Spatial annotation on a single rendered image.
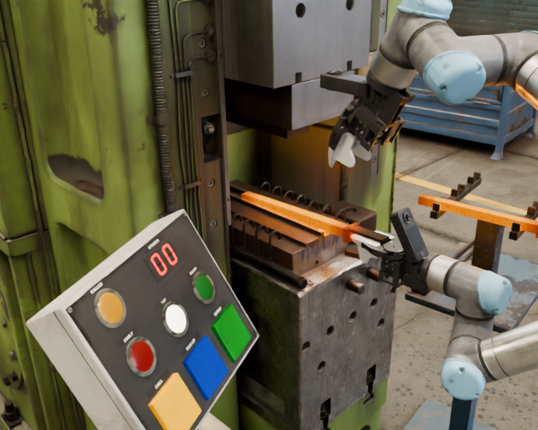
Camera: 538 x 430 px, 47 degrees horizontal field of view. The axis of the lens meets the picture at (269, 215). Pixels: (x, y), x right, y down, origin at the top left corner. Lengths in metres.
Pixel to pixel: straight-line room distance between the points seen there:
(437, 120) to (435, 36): 4.33
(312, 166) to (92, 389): 1.05
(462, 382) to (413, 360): 1.54
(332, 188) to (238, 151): 0.32
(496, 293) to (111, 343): 0.71
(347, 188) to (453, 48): 0.85
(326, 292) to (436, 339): 1.46
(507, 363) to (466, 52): 0.54
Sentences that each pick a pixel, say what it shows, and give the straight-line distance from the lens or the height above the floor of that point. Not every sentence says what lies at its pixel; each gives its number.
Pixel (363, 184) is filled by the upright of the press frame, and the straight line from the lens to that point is 1.77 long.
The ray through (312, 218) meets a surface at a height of 1.02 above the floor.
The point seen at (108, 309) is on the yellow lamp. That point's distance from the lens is 0.90.
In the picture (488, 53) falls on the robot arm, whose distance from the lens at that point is 0.96.
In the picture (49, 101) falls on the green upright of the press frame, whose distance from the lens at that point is 1.53.
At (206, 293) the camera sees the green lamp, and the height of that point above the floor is 1.08.
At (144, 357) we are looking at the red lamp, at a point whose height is 1.09.
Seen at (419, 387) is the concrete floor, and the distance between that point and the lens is 2.58.
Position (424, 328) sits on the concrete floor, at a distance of 2.91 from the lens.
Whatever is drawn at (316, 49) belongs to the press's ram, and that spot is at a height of 1.43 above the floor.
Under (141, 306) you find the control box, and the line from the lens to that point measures 0.95.
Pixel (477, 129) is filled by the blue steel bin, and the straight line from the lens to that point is 5.15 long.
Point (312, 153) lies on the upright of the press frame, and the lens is 1.75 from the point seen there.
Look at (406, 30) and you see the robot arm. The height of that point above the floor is 1.50.
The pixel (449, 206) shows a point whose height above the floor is 0.97.
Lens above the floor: 1.64
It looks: 25 degrees down
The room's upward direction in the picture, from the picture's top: 1 degrees counter-clockwise
